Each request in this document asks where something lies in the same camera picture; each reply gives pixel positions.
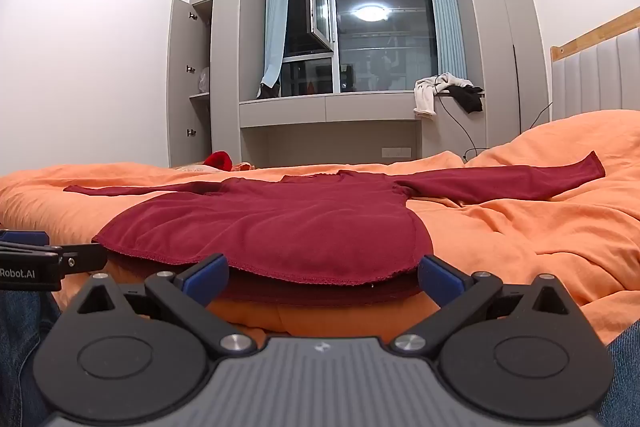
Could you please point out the tall grey wardrobe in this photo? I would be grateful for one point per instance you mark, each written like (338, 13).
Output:
(495, 32)

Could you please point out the red plush thing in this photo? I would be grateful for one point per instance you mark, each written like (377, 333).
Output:
(219, 160)

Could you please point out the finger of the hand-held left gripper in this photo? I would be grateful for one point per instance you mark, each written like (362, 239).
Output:
(25, 238)
(82, 257)

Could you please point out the grey wardrobe door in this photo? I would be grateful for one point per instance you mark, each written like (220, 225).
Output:
(182, 82)

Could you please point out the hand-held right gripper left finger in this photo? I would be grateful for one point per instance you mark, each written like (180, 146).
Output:
(210, 279)

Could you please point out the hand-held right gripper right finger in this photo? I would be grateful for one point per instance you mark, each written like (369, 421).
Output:
(440, 279)

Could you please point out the grey padded wooden headboard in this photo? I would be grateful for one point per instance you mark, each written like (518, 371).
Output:
(595, 77)

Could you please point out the open window sash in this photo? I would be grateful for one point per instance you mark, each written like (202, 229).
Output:
(320, 2)

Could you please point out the person's right leg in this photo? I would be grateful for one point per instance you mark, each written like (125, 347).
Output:
(625, 382)

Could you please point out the white plastic bag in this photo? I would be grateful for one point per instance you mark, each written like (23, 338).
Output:
(204, 81)

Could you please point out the black garment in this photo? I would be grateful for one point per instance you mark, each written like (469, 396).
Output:
(467, 99)

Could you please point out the dark cloth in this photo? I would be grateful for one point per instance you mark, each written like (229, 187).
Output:
(269, 91)

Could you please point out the large window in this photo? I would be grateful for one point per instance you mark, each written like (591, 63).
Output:
(380, 47)

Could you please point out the dark red sweater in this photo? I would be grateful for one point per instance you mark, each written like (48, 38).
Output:
(300, 217)

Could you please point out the white wall socket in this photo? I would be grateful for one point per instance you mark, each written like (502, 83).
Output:
(396, 152)

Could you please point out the grey wardrobe with shelves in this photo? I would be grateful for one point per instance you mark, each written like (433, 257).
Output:
(225, 57)

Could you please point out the orange blanket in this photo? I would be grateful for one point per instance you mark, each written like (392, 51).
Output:
(525, 232)

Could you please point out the light blue curtain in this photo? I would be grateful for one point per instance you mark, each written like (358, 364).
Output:
(445, 7)
(276, 17)

